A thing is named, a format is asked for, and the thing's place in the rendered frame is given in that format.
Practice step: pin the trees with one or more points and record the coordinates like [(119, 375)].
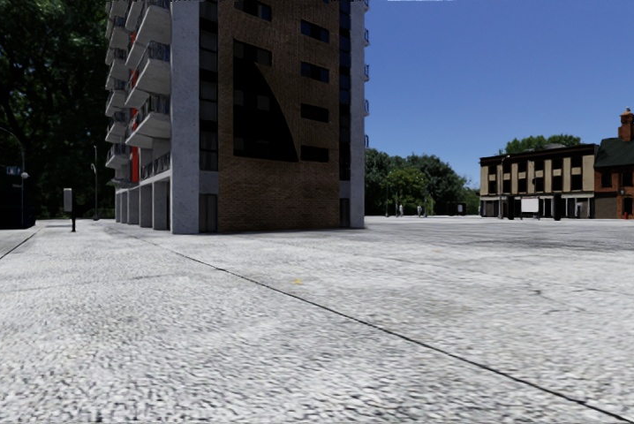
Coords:
[(412, 183), (41, 79), (539, 142)]

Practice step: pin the brown brick and concrete building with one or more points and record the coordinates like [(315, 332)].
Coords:
[(274, 122)]

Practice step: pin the grey street lamp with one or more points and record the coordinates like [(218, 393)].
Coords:
[(95, 180), (501, 185), (22, 164)]

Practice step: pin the black bus shelter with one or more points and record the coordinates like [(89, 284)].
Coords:
[(529, 205)]

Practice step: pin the tan and dark building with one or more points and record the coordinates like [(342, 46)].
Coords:
[(539, 177)]

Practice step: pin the red brick building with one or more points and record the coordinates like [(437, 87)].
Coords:
[(627, 175)]

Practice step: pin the white box on a post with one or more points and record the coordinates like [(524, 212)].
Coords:
[(68, 201)]

